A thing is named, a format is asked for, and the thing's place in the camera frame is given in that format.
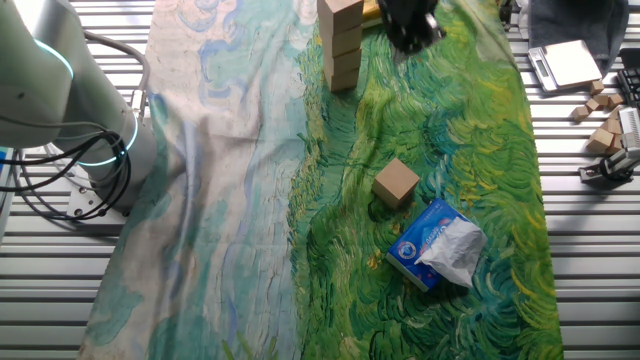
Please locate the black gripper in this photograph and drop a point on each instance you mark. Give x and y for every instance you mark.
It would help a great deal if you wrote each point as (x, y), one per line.
(407, 12)

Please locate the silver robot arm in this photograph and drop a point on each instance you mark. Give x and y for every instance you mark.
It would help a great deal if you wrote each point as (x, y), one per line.
(45, 85)

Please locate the gold tissue pack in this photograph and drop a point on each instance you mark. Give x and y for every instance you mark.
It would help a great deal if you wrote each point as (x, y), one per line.
(372, 12)

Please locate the silver digital scale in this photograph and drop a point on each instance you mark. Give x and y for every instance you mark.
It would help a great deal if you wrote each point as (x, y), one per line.
(570, 65)

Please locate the dark grey cloth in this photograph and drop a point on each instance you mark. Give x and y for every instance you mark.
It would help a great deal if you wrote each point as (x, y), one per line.
(580, 20)

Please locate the small wooden block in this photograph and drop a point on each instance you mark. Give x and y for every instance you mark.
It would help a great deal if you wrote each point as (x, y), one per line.
(612, 125)
(593, 105)
(596, 87)
(616, 145)
(581, 114)
(599, 141)
(615, 101)
(601, 100)

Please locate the blue tissue pack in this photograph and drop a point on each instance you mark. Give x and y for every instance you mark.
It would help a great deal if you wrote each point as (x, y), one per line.
(415, 240)

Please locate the black keyboard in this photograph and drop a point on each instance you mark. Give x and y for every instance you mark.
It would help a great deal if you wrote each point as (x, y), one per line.
(631, 85)

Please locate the white ribbed device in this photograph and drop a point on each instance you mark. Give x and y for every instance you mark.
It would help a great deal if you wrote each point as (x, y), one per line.
(631, 127)

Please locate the green blue painted cloth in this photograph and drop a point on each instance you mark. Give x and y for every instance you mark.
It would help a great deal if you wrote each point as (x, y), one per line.
(225, 200)

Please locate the white blue box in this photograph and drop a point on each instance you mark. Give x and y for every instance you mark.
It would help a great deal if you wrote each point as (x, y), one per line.
(4, 200)

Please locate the grey camera on stand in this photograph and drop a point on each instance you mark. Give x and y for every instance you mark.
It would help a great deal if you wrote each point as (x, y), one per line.
(617, 162)

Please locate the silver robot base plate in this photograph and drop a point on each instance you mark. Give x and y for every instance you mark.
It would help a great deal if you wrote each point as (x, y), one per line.
(82, 200)

